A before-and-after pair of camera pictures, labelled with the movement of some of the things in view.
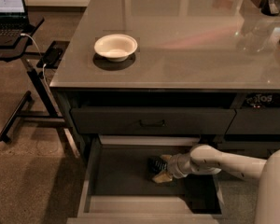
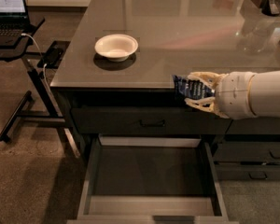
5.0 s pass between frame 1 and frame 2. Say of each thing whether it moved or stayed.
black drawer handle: stayed
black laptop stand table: stayed
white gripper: moved
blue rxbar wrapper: moved
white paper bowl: stayed
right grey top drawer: stayed
